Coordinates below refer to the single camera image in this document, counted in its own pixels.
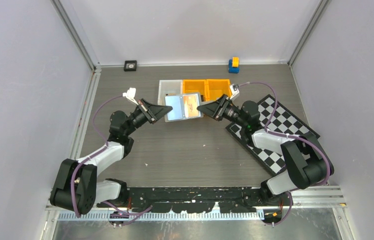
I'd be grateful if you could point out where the orange plastic bin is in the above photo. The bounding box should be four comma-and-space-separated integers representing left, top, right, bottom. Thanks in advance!
182, 79, 208, 98
205, 79, 232, 101

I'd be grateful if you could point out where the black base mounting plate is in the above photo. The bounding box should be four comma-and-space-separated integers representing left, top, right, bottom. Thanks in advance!
108, 186, 290, 214

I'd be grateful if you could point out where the slotted metal rail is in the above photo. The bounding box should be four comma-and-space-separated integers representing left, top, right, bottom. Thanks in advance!
57, 209, 265, 222

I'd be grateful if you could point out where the black white checkerboard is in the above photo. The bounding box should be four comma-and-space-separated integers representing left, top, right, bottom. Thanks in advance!
225, 94, 321, 176

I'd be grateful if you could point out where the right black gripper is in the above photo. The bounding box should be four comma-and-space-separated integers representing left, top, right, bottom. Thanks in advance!
197, 94, 248, 129

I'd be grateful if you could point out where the gold card in holder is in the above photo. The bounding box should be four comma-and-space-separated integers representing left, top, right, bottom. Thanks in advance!
182, 94, 202, 119

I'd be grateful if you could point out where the small black square device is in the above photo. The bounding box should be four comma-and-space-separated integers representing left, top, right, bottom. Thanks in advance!
123, 60, 138, 72

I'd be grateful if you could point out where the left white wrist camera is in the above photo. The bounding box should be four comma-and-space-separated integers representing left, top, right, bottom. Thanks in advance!
122, 87, 139, 106

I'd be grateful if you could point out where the white plastic bin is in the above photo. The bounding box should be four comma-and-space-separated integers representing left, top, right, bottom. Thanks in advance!
157, 79, 183, 105

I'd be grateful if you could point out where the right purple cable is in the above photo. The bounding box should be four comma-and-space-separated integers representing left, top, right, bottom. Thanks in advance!
236, 82, 332, 228

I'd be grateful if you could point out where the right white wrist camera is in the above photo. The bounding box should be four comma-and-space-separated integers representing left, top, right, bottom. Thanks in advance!
229, 84, 240, 101

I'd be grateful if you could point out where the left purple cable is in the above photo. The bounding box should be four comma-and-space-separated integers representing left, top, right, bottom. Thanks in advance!
70, 95, 153, 228

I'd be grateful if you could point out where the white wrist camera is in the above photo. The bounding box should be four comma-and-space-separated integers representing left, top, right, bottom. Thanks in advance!
229, 84, 240, 101
122, 87, 139, 106

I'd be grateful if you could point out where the blue yellow toy block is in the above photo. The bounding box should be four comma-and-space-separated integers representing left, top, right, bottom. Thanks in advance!
228, 57, 240, 74

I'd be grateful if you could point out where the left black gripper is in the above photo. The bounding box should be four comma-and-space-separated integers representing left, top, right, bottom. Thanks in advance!
124, 98, 172, 137

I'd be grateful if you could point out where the right orange plastic bin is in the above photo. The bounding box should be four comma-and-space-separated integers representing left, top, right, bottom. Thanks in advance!
205, 79, 232, 101

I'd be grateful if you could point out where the middle orange plastic bin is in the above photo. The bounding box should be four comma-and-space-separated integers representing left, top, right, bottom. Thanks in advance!
182, 79, 208, 98

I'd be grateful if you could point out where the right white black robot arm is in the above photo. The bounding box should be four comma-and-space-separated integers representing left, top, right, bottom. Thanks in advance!
197, 94, 334, 205

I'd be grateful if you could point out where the purple cable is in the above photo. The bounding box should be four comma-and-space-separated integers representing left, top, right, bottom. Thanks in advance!
70, 95, 153, 228
236, 82, 332, 228

